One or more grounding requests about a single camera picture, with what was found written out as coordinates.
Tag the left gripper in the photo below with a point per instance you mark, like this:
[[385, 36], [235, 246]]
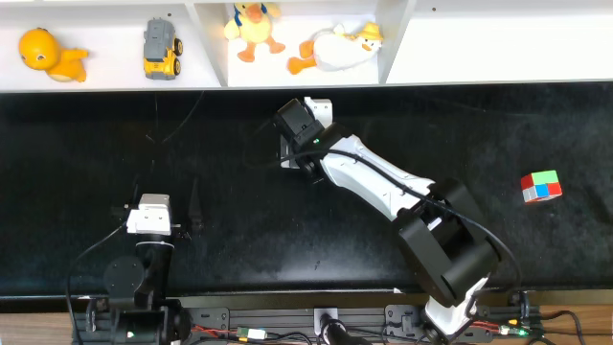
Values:
[[181, 231]]

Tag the grey and yellow toy truck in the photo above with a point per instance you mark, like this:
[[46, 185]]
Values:
[[158, 48]]

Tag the orange dinosaur toy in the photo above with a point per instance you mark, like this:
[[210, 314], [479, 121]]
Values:
[[40, 50]]

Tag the many-coloured puzzle cube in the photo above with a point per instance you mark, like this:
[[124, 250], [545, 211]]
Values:
[[541, 186]]

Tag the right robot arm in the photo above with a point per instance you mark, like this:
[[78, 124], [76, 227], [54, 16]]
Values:
[[369, 177]]

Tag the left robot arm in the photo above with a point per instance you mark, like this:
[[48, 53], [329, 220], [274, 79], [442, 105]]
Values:
[[143, 273]]

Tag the yellow plush duck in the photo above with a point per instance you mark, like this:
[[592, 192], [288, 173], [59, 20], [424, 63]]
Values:
[[256, 29]]

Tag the white plush duck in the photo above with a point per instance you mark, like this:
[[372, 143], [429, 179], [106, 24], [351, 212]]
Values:
[[342, 50]]

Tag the white shelf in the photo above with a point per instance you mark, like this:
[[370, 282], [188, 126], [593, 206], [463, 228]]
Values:
[[479, 52]]

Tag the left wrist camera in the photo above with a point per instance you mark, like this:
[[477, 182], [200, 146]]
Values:
[[149, 215]]

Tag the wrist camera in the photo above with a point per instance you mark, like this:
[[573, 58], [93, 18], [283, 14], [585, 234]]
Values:
[[149, 215], [322, 109]]

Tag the mounting rail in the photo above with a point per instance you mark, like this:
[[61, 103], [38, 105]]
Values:
[[287, 321]]

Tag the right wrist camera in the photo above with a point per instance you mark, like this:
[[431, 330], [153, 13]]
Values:
[[322, 109]]

